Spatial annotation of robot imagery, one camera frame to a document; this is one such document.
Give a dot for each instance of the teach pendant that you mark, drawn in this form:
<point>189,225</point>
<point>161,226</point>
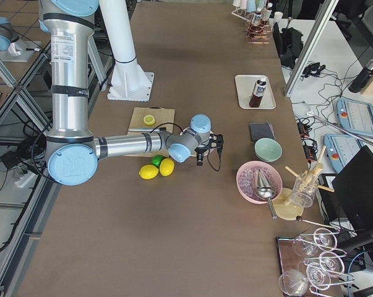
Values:
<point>341,149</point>
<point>355,116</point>

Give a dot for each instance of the bottle lying in rack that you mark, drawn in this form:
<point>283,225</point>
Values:
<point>255,21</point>

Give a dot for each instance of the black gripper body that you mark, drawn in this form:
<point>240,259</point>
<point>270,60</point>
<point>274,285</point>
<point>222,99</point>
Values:
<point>200,153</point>

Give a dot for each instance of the yellow lemon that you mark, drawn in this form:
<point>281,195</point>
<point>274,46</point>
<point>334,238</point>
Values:
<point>148,171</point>
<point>166,167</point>

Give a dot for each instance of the upper teach pendant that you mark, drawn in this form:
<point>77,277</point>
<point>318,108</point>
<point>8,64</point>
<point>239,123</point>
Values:
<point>355,116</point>

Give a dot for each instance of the grey folded cloth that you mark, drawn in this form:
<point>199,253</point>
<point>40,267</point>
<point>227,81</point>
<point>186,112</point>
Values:
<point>260,131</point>

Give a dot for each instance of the green bowl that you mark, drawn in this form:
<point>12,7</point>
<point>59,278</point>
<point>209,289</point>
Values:
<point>268,150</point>

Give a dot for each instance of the lower teach pendant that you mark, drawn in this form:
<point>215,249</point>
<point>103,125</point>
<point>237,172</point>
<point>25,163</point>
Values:
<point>341,149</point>

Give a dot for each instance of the steel ice scoop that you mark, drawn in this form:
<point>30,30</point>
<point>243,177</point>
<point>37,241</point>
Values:
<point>265,190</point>

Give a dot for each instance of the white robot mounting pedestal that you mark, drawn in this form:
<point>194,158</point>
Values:
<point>129,82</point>

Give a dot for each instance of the wooden cutting board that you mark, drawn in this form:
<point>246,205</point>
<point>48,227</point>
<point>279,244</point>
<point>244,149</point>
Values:
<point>160,115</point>

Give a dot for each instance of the black water bottle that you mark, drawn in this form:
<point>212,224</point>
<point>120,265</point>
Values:
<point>362,78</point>

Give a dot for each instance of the cream rabbit tray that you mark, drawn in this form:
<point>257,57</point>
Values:
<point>244,86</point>

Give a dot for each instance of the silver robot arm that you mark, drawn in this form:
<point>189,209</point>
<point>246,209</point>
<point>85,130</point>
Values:
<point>72,151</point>
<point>16,47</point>

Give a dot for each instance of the wooden cup stand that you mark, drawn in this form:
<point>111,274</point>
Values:
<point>284,208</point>

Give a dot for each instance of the dark tea bottle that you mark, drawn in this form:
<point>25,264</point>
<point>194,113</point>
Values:
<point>258,92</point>

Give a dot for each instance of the halved lemon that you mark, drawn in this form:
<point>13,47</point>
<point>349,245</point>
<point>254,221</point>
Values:
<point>149,120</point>

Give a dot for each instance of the lower yellow lemon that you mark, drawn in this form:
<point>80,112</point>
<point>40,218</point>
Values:
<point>148,171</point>

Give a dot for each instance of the upper yellow lemon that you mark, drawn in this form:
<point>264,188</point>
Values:
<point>166,167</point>

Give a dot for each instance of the copper wire bottle rack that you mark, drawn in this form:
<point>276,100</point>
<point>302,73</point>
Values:
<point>259,34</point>

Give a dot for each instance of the green lime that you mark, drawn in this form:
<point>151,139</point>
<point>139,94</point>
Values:
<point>157,159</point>

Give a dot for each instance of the pink ice bowl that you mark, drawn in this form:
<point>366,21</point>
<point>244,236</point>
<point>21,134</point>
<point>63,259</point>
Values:
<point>246,178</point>

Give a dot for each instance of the black monitor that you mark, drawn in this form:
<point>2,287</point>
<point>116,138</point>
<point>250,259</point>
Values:
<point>354,189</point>

